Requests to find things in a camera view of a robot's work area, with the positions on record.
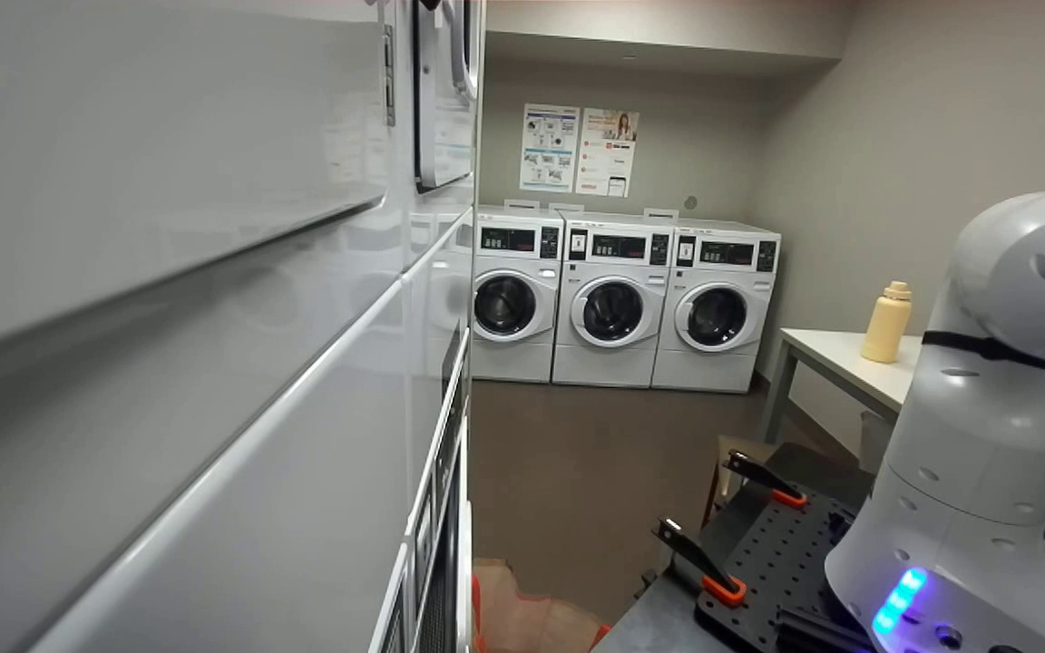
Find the black clamp orange tip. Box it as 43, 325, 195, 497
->
721, 446, 815, 515
654, 515, 750, 608

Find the white front-load washing machine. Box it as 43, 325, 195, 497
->
649, 223, 786, 397
469, 208, 568, 386
553, 214, 678, 391

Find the grey stacked dryer numbered four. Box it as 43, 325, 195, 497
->
0, 0, 409, 653

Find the white orange wall notice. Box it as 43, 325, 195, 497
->
574, 107, 642, 198

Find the black cart with clamps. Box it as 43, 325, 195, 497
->
592, 438, 899, 653

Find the grey dryer door swung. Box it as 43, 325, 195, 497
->
409, 0, 481, 197

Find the blue white wall notice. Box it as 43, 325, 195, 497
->
517, 102, 586, 197

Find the cream plastic bottle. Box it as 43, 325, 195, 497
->
861, 279, 917, 365

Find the grey stacked dryer numbered five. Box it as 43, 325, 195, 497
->
391, 0, 481, 653

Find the white folding table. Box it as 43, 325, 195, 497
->
758, 324, 951, 477

